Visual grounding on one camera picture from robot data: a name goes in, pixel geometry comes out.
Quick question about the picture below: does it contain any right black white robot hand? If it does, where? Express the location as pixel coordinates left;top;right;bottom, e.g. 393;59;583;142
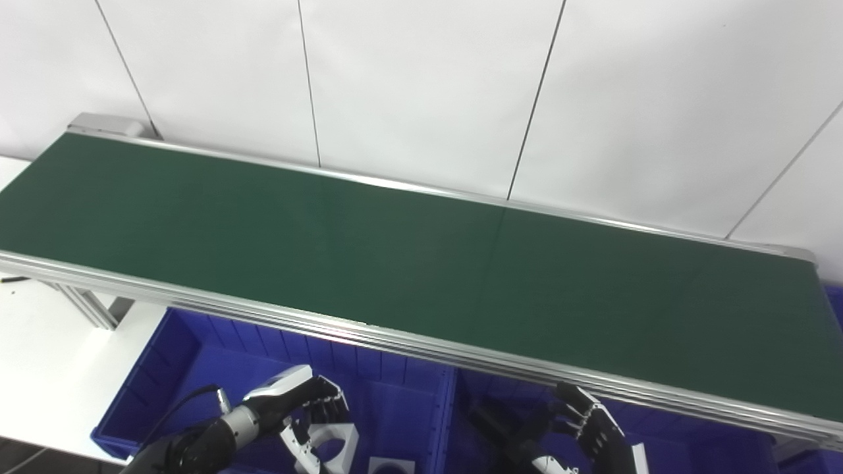
507;382;649;474

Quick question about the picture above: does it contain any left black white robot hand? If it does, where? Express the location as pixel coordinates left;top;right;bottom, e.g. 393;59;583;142
242;364;360;474

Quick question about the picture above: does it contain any white square part round hole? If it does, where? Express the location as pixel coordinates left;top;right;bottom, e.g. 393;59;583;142
367;456;417;474
304;423;360;474

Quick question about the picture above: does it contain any blue plastic bin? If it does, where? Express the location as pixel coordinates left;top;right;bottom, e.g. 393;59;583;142
774;283;843;474
448;369;791;474
91;306;456;474

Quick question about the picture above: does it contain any black plastic part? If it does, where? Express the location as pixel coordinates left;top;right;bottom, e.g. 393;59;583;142
469;398;549;465

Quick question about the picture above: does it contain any green conveyor belt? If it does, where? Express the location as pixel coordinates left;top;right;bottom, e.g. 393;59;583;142
0;128;843;452
0;133;843;423

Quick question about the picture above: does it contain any aluminium conveyor leg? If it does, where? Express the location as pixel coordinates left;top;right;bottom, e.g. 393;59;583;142
40;280;136;330

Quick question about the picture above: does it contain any grey conveyor end cover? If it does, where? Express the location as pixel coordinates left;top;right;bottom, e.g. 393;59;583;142
68;112;159;140

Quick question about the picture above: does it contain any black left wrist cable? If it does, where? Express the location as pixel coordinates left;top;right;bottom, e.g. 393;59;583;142
142;385;231;448

